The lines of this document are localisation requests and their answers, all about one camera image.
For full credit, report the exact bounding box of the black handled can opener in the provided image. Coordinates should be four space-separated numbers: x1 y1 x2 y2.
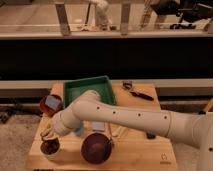
122 81 154 101

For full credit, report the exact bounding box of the dark maroon bowl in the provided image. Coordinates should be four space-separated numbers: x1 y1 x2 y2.
81 133 112 164

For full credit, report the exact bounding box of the yellow black stand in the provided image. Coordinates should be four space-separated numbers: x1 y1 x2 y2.
199 98 213 115

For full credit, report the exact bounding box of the light blue sponge block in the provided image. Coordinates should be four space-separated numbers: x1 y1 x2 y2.
45 95 61 110

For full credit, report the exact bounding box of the blue plastic cup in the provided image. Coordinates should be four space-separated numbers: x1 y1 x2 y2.
74 124 84 136

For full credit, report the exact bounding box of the dark purple grape bunch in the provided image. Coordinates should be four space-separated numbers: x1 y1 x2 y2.
41 139 60 155

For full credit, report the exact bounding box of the green plastic tray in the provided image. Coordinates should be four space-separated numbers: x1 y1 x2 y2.
63 76 116 107

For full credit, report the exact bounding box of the clear glass cup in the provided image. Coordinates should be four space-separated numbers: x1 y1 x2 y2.
92 122 105 132

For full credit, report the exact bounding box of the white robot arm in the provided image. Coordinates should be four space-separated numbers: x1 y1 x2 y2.
41 90 213 153

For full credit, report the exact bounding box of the white paper cup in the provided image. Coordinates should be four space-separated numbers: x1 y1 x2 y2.
40 138 60 160

